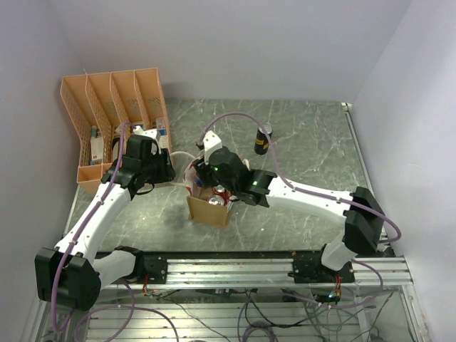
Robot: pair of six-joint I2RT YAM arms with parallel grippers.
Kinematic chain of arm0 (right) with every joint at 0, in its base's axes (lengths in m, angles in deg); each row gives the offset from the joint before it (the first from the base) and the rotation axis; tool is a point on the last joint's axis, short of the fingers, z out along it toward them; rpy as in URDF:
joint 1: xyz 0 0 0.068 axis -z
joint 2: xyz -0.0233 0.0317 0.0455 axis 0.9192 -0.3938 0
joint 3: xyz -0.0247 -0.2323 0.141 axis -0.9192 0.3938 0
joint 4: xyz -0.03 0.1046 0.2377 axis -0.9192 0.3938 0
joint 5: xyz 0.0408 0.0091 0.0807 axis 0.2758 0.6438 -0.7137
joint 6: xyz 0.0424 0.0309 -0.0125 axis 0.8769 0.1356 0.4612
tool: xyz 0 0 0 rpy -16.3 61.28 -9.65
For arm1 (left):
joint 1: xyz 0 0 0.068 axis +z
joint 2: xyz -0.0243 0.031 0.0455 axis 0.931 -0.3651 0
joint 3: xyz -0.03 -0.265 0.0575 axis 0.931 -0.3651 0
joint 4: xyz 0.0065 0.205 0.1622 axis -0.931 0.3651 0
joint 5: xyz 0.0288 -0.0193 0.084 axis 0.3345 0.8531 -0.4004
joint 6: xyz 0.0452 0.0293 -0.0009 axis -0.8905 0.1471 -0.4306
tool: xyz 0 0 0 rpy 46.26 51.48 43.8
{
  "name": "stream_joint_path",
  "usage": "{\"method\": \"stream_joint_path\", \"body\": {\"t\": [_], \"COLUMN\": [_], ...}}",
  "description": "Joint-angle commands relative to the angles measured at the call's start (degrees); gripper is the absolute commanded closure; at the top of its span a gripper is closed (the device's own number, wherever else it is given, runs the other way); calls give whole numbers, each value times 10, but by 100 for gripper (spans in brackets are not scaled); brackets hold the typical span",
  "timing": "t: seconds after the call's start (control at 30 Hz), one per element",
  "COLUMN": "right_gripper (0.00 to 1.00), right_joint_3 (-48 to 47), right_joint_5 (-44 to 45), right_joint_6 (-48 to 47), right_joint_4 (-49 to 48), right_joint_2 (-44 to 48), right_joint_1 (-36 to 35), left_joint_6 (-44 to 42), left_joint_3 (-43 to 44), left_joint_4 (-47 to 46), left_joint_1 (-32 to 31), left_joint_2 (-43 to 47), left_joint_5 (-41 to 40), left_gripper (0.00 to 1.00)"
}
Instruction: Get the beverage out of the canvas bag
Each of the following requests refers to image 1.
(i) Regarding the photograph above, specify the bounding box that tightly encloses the watermelon print canvas bag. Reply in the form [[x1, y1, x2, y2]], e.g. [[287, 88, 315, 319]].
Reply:
[[170, 151, 239, 227]]

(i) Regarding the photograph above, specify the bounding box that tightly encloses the white medicine box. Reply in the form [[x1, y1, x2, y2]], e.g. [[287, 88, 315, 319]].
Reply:
[[90, 137, 103, 165]]

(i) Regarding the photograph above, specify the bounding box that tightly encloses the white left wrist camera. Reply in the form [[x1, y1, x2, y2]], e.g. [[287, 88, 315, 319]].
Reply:
[[133, 125, 160, 140]]

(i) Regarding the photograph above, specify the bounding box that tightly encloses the black soda can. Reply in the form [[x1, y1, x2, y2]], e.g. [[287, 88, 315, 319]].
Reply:
[[254, 123, 273, 155]]

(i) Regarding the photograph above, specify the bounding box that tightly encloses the orange plastic file organizer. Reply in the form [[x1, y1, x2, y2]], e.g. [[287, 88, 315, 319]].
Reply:
[[60, 68, 172, 194]]

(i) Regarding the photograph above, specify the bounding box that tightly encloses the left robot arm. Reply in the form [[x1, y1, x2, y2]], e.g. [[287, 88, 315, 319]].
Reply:
[[35, 128, 175, 311]]

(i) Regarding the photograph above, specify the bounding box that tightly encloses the red can front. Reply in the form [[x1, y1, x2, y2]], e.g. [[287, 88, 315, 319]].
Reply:
[[207, 195, 227, 206]]

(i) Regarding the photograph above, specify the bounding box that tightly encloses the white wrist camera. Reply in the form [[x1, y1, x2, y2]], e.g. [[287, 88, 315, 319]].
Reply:
[[197, 130, 223, 165], [133, 125, 160, 140]]

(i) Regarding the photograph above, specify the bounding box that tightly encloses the red can silver top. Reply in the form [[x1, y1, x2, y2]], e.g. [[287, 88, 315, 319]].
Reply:
[[212, 185, 227, 195]]

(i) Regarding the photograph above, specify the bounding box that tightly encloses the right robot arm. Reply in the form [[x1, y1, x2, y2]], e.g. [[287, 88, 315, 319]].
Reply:
[[192, 147, 384, 283]]

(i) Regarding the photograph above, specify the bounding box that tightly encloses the aluminium mounting rail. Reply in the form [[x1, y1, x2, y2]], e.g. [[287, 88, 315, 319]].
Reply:
[[44, 256, 410, 289]]

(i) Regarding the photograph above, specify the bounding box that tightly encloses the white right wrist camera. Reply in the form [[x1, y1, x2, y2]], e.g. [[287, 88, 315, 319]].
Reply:
[[197, 130, 223, 165]]

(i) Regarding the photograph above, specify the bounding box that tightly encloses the red tab soda can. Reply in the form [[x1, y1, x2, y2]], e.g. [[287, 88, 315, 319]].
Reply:
[[194, 177, 203, 187]]

